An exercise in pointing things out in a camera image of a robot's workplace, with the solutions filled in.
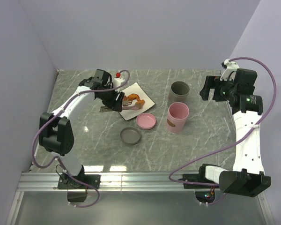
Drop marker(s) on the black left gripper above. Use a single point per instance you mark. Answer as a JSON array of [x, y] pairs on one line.
[[115, 105]]

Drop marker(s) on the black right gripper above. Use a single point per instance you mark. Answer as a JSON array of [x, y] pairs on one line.
[[213, 82]]

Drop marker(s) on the breaded orange nugget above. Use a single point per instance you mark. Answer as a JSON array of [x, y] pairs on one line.
[[139, 104]]

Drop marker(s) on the pink round lid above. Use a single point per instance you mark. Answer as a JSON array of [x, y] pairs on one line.
[[146, 121]]

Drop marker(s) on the orange chicken wing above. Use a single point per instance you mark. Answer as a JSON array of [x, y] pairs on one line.
[[133, 97]]

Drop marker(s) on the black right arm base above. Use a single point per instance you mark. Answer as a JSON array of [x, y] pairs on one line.
[[191, 177]]

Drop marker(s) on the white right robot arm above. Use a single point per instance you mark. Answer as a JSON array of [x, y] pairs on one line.
[[247, 178]]

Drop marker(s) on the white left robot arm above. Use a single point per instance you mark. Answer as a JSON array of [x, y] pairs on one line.
[[55, 133]]

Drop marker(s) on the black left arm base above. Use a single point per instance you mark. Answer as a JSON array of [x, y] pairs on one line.
[[80, 182]]

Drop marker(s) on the white square plate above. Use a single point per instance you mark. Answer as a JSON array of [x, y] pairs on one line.
[[135, 102]]

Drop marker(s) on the grey cylindrical container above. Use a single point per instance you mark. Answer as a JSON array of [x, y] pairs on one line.
[[179, 92]]

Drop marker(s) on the grey round lid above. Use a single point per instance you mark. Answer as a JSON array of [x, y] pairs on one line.
[[130, 135]]

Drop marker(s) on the pink cylindrical container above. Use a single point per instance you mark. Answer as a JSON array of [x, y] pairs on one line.
[[177, 115]]

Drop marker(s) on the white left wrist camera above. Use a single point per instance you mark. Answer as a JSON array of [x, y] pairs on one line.
[[118, 80]]

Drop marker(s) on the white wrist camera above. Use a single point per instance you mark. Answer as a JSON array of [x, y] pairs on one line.
[[118, 80], [229, 67]]

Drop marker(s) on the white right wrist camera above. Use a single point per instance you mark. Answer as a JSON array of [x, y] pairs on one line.
[[229, 67]]

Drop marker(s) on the aluminium front rail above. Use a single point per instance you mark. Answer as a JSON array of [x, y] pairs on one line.
[[109, 182]]

